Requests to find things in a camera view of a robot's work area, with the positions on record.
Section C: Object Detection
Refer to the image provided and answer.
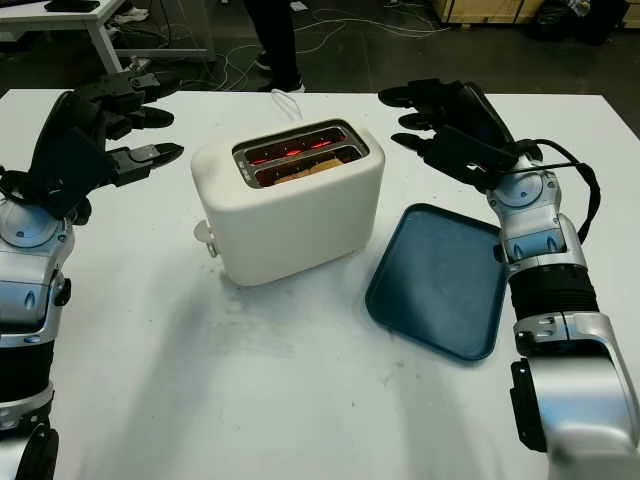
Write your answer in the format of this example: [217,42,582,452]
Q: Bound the toasted bread slice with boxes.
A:
[272,157,346,185]

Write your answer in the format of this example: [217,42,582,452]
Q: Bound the person in black trousers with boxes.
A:
[244,0,306,94]

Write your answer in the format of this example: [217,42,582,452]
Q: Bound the white metal-frame desk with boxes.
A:
[0,0,217,89]

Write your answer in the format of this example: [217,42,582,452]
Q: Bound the white two-slot toaster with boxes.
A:
[189,117,387,289]

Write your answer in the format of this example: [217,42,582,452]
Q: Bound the white floor cables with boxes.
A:
[214,9,451,91]

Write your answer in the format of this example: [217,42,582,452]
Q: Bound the white toaster power cord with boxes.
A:
[269,87,305,124]

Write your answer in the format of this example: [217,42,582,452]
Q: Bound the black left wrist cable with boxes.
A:
[0,168,36,206]

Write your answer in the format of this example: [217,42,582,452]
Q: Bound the black flat device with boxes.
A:
[43,0,101,14]

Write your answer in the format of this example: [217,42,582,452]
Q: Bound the wooden crate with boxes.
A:
[432,0,544,25]

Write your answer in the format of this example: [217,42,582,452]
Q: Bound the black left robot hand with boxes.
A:
[27,71,185,187]

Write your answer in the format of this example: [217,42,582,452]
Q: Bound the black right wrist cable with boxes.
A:
[514,138,604,241]

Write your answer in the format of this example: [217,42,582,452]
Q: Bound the black garbage bag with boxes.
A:
[527,0,631,45]

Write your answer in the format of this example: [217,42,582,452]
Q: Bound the dark blue plastic tray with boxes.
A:
[363,202,506,364]

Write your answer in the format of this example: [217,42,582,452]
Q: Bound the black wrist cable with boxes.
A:
[514,138,604,241]
[0,168,36,206]

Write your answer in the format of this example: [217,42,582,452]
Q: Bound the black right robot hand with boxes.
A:
[377,78,517,152]

